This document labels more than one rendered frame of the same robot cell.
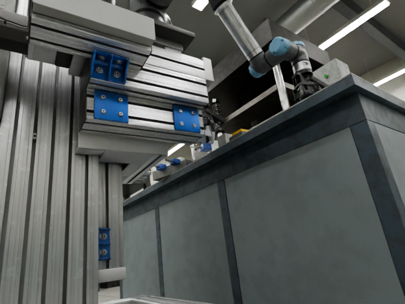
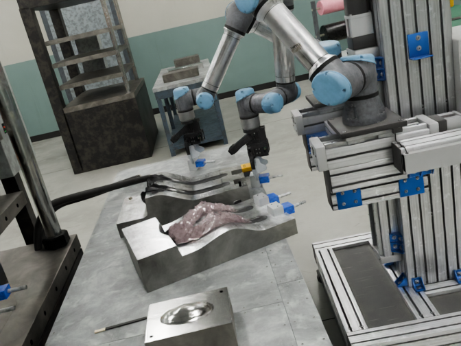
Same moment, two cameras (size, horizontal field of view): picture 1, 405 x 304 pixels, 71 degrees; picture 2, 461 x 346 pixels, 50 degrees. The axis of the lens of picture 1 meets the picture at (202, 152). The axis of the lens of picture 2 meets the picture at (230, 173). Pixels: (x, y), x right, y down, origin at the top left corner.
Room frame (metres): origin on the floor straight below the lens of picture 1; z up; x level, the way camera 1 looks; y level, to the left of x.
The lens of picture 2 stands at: (2.79, 1.02, 1.53)
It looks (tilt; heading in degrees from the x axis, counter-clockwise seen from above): 19 degrees down; 217
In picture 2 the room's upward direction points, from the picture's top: 13 degrees counter-clockwise
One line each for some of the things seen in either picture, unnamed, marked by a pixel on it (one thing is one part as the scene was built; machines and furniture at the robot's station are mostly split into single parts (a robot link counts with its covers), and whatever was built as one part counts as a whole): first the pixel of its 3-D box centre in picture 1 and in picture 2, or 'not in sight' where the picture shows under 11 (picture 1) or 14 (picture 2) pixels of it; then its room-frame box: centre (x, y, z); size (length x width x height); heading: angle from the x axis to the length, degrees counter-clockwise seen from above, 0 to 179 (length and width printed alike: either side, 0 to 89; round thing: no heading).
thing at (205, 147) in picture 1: (203, 147); (267, 177); (1.22, -0.01, 0.83); 0.13 x 0.05 x 0.05; 115
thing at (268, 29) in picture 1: (252, 98); not in sight; (2.50, -0.56, 1.75); 1.30 x 0.84 x 0.61; 38
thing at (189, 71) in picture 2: not in sight; (190, 97); (-2.11, -3.08, 0.46); 1.90 x 0.70 x 0.92; 38
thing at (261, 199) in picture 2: (173, 161); (274, 198); (1.46, 0.16, 0.85); 0.13 x 0.05 x 0.05; 145
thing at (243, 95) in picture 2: not in sight; (247, 103); (1.23, -0.02, 1.14); 0.09 x 0.08 x 0.11; 80
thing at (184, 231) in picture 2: not in sight; (205, 217); (1.71, 0.05, 0.90); 0.26 x 0.18 x 0.08; 145
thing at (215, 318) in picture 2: not in sight; (191, 325); (2.11, 0.28, 0.83); 0.20 x 0.15 x 0.07; 128
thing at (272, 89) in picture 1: (260, 120); not in sight; (2.53, -0.60, 1.51); 1.10 x 0.70 x 0.05; 38
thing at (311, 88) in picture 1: (305, 85); (192, 131); (1.06, -0.47, 0.99); 0.09 x 0.08 x 0.12; 107
